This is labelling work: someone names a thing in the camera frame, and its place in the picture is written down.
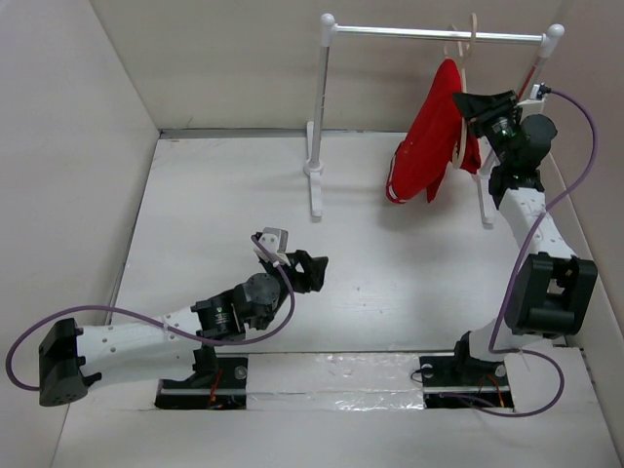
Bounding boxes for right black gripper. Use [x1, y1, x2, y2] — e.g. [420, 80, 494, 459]
[454, 89, 523, 166]

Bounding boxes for red trousers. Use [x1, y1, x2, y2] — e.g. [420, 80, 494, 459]
[386, 58, 462, 204]

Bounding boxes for wooden clothes hanger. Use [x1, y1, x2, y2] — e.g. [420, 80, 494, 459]
[443, 12, 479, 171]

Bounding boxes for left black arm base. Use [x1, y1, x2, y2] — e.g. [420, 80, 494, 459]
[154, 347, 249, 410]

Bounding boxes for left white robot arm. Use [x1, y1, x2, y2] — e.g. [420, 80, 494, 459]
[38, 250, 329, 408]

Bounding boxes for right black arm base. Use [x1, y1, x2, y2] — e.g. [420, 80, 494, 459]
[410, 353, 515, 410]

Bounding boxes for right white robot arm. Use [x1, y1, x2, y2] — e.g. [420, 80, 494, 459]
[450, 91, 598, 384]

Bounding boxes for white clothes rack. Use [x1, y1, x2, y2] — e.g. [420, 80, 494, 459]
[303, 13, 566, 221]

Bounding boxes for silver tape strip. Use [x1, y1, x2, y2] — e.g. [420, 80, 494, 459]
[246, 352, 425, 412]

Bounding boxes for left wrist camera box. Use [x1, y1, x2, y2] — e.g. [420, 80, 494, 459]
[253, 227, 289, 263]

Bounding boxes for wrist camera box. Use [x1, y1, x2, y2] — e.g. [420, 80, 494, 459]
[518, 83, 550, 112]
[253, 227, 289, 263]

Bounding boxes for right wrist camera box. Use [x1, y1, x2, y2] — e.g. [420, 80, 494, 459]
[518, 83, 550, 112]

